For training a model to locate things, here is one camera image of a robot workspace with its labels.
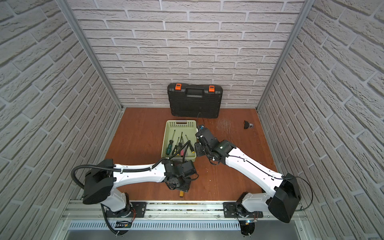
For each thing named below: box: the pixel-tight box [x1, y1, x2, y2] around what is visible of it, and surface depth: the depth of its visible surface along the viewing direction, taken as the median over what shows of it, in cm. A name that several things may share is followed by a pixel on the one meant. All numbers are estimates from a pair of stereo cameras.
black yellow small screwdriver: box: [172, 137, 180, 155], surface depth 94 cm
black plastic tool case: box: [167, 83, 223, 119], surface depth 98 cm
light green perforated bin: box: [161, 120, 197, 161], surface depth 103 cm
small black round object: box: [243, 120, 254, 129], surface depth 111 cm
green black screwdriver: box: [166, 129, 176, 156], surface depth 96 cm
